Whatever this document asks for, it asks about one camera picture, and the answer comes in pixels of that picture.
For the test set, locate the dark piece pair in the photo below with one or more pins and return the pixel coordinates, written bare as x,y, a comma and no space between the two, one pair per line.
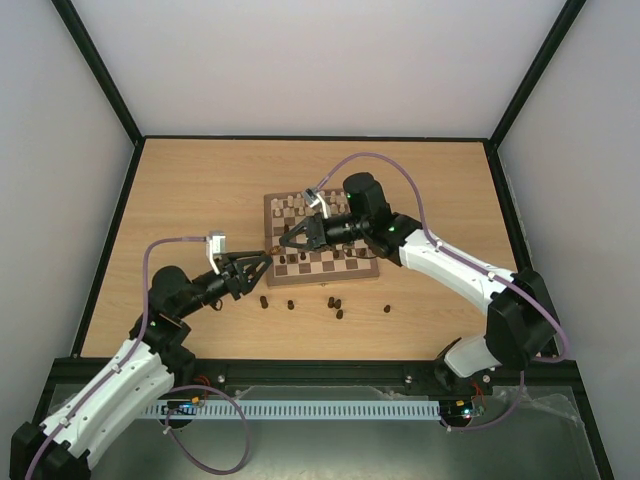
334,303

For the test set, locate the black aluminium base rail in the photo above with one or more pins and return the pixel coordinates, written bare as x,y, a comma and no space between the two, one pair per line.
408,377

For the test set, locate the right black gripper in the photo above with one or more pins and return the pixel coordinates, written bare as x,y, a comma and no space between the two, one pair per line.
316,233

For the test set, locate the light pieces back rows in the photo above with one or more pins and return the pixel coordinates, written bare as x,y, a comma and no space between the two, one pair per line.
287,204

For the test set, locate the wooden chess board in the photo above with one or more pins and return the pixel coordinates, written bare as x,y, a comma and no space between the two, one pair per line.
319,267

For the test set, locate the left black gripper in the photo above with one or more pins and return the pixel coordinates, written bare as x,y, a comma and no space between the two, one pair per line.
242,282

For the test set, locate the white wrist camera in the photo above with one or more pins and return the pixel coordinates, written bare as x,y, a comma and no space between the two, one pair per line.
316,201
215,248

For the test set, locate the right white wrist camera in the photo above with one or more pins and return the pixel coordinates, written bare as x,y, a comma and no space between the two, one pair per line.
316,201

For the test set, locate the white slotted cable duct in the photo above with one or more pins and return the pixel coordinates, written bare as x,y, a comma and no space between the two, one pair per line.
421,410

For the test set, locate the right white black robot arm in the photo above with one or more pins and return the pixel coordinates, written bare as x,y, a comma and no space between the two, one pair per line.
520,316

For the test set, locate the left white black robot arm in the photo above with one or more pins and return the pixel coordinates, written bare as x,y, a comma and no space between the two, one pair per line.
152,362

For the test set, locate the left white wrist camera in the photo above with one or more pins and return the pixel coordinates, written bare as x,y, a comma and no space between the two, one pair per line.
215,248

